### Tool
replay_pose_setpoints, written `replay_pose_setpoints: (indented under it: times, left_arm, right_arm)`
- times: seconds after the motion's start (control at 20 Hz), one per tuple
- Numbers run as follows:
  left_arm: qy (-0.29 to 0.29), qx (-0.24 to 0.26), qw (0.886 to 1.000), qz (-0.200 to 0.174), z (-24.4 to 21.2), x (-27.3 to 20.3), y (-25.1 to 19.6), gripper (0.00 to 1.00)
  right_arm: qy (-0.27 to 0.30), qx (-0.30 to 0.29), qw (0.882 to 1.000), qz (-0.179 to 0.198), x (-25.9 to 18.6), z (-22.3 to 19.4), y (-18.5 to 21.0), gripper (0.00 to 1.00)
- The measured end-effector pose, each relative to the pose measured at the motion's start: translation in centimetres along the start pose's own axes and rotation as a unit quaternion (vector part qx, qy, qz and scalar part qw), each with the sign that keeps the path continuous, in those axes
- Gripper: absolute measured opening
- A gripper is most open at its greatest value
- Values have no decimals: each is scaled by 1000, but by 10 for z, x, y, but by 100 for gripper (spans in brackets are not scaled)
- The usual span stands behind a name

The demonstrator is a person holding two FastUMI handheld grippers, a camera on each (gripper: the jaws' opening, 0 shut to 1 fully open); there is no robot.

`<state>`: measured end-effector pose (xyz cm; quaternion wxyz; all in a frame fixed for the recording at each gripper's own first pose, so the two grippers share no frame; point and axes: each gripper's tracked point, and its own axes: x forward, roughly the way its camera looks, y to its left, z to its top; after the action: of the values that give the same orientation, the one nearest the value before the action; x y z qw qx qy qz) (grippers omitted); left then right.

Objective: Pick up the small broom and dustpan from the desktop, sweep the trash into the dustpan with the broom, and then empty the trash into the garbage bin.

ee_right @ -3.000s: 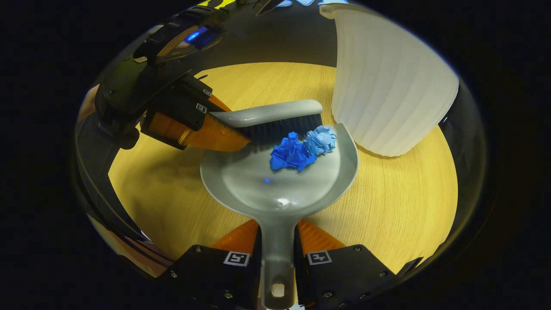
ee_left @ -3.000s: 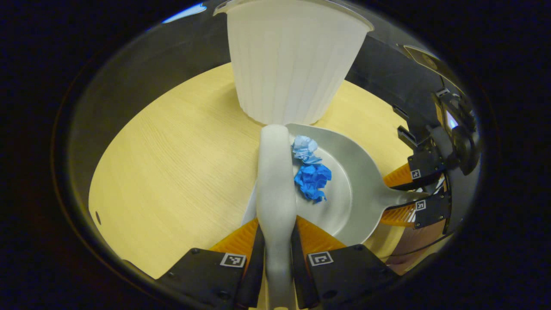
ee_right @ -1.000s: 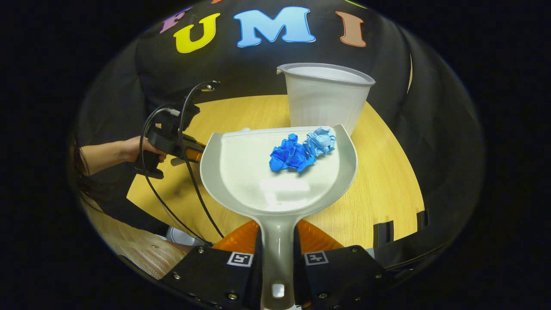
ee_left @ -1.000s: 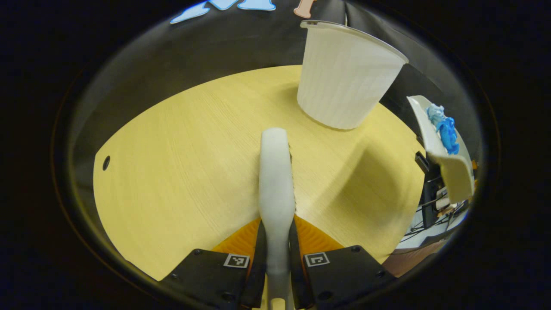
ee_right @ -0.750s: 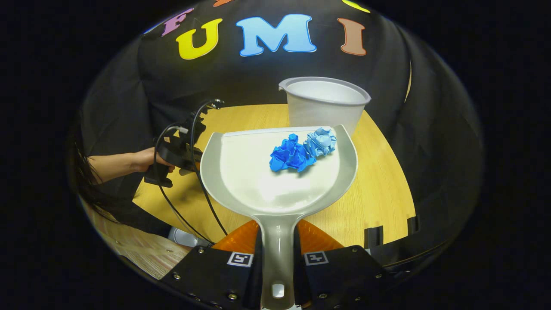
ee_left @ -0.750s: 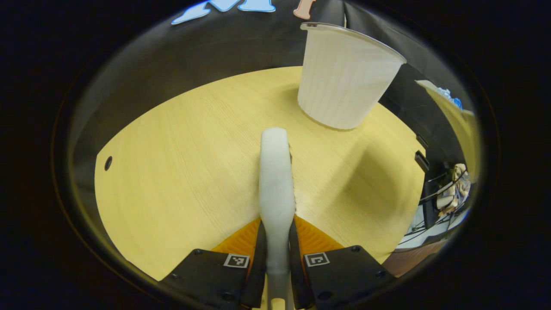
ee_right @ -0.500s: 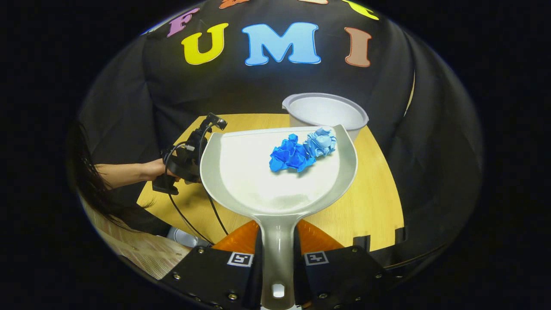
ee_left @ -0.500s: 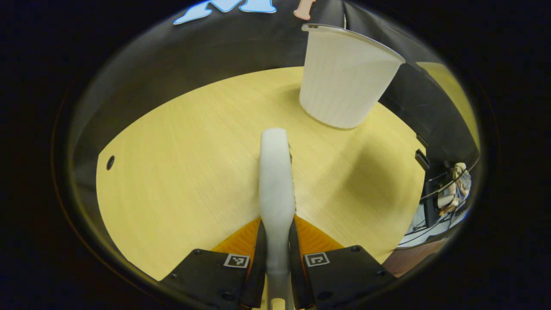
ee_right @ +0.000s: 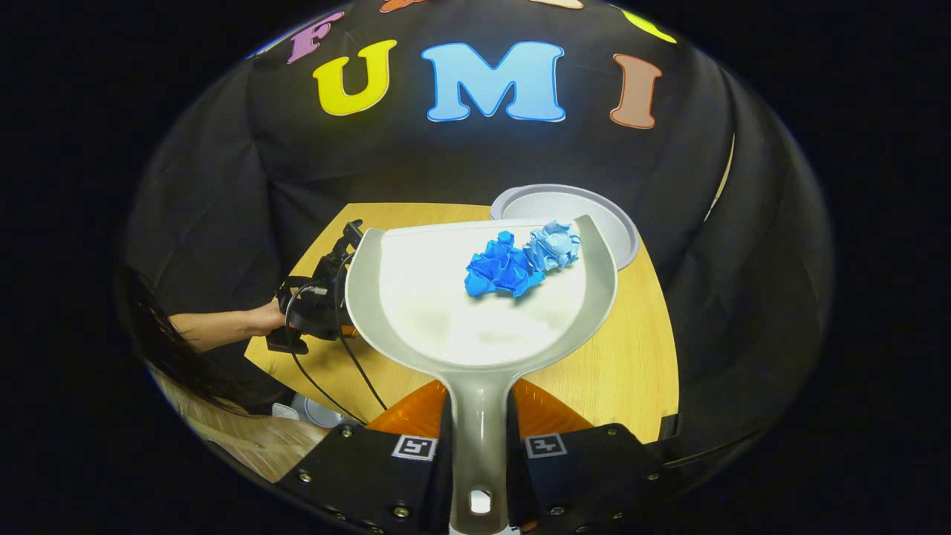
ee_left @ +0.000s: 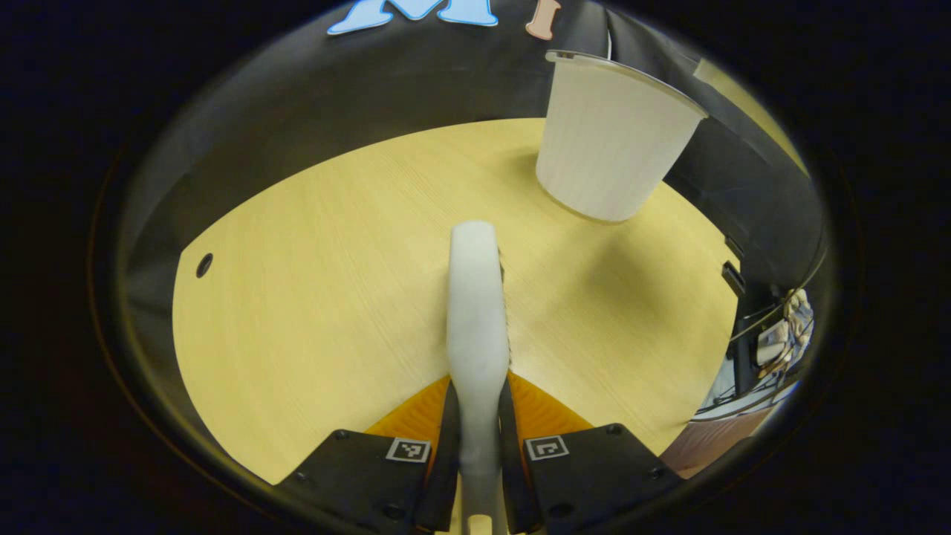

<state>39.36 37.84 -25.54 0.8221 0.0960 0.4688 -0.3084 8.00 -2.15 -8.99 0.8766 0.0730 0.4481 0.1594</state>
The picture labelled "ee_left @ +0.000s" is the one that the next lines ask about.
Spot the wooden desktop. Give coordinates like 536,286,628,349
172,117,740,487

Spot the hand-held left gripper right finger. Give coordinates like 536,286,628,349
498,372,684,535

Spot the white ribbed garbage bin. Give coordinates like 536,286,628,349
535,50,709,224

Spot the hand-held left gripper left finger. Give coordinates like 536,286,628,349
276,375,460,535

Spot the white cord bundle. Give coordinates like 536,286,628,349
756,288,815,370

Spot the small grey broom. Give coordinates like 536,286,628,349
446,220,513,535

